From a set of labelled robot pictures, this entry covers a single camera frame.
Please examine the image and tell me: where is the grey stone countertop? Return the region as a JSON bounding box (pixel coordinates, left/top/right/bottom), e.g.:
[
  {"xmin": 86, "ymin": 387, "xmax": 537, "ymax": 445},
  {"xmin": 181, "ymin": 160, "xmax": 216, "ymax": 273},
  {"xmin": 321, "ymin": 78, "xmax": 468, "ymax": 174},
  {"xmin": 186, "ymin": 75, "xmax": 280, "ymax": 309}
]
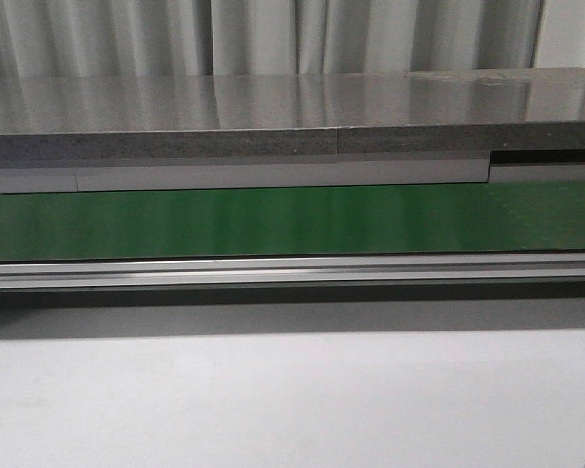
[{"xmin": 0, "ymin": 68, "xmax": 585, "ymax": 166}]

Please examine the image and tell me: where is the green conveyor belt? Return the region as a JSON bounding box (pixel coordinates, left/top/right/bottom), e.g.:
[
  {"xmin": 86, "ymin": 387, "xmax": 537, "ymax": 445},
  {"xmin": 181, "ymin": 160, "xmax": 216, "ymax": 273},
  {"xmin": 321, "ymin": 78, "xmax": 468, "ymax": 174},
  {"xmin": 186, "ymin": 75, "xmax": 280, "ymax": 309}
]
[{"xmin": 0, "ymin": 181, "xmax": 585, "ymax": 262}]

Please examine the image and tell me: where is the grey cabinet front panel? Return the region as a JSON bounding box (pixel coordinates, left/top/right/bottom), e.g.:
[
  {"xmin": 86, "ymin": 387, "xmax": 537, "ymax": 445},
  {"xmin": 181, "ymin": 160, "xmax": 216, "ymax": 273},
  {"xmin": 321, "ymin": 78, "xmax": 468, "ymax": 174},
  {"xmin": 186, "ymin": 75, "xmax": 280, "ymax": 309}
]
[{"xmin": 0, "ymin": 149, "xmax": 585, "ymax": 194}]

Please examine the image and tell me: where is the white curtain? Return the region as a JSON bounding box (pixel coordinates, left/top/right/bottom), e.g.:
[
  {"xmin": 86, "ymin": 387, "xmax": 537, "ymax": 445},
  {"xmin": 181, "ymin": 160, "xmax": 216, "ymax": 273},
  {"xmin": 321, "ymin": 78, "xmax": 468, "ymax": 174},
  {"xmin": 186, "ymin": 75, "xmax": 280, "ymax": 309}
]
[{"xmin": 0, "ymin": 1, "xmax": 585, "ymax": 78}]

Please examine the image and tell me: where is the aluminium conveyor side rail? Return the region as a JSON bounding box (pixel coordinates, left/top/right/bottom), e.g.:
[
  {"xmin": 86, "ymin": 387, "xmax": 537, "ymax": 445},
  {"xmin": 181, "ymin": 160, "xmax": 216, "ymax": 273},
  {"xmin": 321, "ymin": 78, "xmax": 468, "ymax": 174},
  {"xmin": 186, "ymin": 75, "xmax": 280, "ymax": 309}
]
[{"xmin": 0, "ymin": 252, "xmax": 585, "ymax": 291}]

